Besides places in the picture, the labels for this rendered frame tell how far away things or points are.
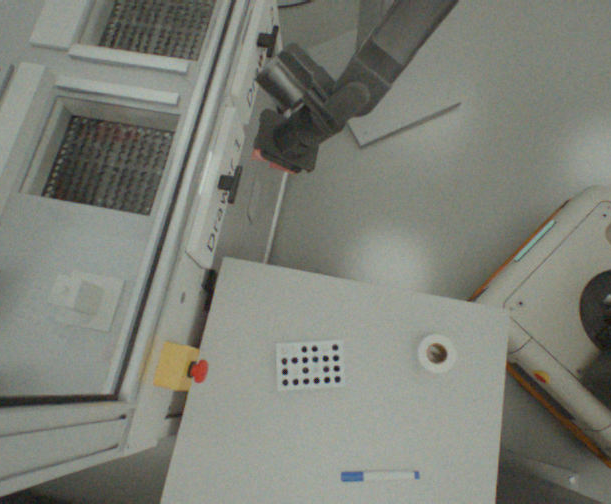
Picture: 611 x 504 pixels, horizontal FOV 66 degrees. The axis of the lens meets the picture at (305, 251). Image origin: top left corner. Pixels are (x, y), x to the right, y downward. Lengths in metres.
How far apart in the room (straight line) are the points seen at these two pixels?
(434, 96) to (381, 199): 0.49
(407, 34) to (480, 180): 1.40
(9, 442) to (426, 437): 0.67
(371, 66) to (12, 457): 0.55
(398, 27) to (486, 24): 1.79
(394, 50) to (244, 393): 0.65
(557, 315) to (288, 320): 0.90
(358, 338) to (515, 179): 1.23
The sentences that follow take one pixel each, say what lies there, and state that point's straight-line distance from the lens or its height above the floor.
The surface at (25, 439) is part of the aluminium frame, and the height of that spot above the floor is 1.21.
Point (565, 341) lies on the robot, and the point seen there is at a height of 0.28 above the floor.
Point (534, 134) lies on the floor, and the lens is 2.12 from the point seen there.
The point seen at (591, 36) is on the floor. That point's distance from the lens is 2.48.
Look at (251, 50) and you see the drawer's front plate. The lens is 0.99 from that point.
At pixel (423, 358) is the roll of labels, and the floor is 0.80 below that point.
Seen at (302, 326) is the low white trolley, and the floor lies 0.76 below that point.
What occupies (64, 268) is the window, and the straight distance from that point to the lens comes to 0.55.
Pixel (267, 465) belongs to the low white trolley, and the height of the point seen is 0.76.
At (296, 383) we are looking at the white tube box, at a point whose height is 0.76.
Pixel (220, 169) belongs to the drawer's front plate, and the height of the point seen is 0.92.
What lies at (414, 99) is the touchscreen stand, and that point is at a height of 0.03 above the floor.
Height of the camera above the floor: 1.68
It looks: 74 degrees down
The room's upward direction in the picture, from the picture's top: 7 degrees counter-clockwise
